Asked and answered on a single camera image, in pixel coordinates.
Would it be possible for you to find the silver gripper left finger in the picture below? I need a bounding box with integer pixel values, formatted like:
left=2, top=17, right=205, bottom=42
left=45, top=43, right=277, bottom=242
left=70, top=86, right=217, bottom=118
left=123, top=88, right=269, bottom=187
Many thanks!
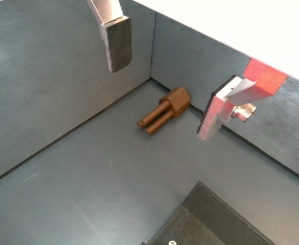
left=87, top=0, right=133, bottom=73

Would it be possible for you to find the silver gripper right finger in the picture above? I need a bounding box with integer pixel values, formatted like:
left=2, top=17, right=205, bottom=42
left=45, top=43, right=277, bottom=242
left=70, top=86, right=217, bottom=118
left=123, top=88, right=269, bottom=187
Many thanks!
left=197, top=58, right=288, bottom=141

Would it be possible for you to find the brown three prong object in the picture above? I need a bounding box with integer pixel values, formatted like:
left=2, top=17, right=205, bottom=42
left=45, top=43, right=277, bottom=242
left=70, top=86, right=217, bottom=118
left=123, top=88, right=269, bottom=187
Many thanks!
left=137, top=87, right=192, bottom=135

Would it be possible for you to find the black curved fixture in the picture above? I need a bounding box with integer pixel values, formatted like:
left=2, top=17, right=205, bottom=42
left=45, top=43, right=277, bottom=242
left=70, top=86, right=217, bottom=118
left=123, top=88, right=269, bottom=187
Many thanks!
left=139, top=182, right=277, bottom=245

